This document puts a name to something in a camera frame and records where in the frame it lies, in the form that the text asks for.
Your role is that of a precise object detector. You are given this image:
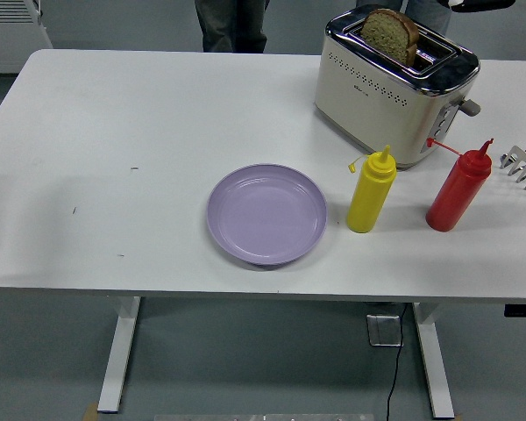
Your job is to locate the purple round plate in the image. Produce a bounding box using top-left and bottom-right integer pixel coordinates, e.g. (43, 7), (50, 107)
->
(206, 162), (329, 268)

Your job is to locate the brown bread slice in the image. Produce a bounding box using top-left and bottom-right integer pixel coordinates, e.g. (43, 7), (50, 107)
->
(359, 7), (421, 66)

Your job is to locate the white cabinet appliance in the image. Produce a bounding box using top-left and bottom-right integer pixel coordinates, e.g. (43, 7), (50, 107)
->
(0, 0), (54, 75)

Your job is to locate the white table leg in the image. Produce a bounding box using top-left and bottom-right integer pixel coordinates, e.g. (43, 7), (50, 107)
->
(96, 296), (142, 414)
(411, 302), (457, 420)

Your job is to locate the person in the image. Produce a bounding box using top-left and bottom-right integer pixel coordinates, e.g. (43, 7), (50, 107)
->
(194, 0), (271, 54)
(355, 0), (455, 37)

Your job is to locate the yellow squeeze bottle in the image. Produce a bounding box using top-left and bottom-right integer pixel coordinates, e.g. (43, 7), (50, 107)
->
(345, 144), (398, 234)

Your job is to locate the cream and chrome toaster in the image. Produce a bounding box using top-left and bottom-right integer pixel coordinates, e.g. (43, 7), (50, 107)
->
(312, 4), (483, 172)

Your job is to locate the metal floor socket box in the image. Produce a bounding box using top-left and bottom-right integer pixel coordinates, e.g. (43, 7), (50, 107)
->
(366, 312), (405, 349)

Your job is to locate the red squeeze bottle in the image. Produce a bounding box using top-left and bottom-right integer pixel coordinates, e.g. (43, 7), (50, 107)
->
(424, 137), (494, 232)

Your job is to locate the black power cable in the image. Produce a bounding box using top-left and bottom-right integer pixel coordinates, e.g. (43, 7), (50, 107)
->
(385, 304), (409, 421)

